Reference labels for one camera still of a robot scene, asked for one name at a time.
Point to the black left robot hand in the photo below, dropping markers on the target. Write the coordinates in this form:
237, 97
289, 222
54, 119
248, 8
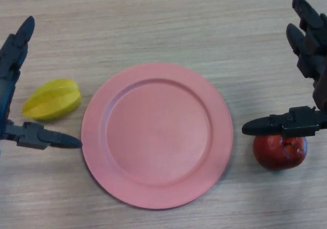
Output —
30, 135

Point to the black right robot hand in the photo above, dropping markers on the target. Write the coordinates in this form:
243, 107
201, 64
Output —
304, 123

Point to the yellow starfruit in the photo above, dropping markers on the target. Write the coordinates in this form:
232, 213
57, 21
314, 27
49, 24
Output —
52, 100

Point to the pink round plate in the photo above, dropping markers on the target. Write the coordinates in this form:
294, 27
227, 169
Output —
157, 137

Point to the red apple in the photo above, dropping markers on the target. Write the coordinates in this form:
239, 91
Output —
278, 153

